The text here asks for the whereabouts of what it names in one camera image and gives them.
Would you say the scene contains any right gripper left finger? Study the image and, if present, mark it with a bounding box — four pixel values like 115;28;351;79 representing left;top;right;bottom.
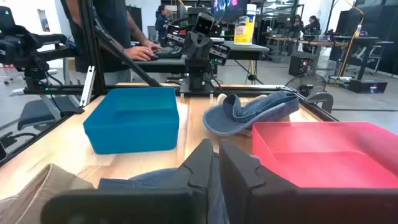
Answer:
180;139;215;191

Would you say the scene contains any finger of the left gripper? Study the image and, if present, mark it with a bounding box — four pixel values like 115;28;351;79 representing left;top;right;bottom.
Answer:
197;30;213;58
183;30;200;58

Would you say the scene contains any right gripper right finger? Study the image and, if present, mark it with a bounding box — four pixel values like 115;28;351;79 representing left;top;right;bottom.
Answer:
219;139;299;224

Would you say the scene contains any blue denim hat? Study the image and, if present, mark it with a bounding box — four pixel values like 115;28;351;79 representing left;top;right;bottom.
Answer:
202;90;301;137
98;151;262;224

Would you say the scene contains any black keyboard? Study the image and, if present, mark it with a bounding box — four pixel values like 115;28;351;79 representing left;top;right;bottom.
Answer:
154;45;184;59

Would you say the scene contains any person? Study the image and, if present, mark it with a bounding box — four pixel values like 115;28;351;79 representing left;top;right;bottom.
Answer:
154;4;172;47
305;15;322;35
288;14;305;39
60;0;163;85

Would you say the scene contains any person's hand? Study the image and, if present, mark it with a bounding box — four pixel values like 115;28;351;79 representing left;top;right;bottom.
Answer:
123;45;156;62
141;40;163;52

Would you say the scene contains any grey desk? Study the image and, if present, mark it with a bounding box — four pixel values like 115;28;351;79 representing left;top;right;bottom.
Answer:
132;40;270;75

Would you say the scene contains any yellow wipes canister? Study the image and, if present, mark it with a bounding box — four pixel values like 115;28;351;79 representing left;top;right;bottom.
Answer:
233;3;257;46

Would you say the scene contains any large display screen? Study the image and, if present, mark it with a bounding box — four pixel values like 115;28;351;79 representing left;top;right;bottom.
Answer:
211;0;249;22

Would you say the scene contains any blue plastic bin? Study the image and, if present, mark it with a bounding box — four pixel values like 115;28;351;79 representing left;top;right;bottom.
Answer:
83;86;180;156

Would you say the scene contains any red translucent plastic bin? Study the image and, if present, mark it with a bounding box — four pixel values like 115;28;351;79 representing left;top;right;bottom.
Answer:
251;121;398;190

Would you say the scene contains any black speaker box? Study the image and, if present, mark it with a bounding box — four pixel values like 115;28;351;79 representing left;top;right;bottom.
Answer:
288;51;318;77

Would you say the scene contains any long wooden desk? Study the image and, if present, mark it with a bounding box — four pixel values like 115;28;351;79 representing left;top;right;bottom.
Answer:
266;35;349;47

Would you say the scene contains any black floor fan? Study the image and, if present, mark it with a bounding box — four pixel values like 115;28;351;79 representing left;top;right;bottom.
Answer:
285;73;328;98

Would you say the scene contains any grey chair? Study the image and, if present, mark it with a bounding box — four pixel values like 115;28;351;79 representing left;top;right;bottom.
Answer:
306;92;335;114

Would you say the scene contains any yellow pole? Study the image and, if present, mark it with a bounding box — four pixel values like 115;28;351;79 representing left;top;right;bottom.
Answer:
338;17;364;77

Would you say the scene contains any dark office chair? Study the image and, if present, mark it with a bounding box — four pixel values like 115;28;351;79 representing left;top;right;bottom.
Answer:
17;95;85;131

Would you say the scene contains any black floor box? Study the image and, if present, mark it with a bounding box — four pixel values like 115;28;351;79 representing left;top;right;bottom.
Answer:
348;79;389;95

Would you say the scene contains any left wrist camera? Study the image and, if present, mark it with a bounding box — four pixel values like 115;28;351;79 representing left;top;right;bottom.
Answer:
194;12;216;35

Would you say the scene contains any black aluminium frame post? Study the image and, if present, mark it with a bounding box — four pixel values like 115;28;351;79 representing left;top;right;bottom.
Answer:
77;0;162;96

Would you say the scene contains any white metal bracket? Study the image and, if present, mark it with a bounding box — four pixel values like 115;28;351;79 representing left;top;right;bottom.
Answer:
80;65;96;108

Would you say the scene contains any black table frame rail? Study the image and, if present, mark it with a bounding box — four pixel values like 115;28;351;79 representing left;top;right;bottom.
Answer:
23;83;301;96

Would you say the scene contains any wall poster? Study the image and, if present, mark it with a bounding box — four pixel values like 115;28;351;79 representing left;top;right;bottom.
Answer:
37;8;51;32

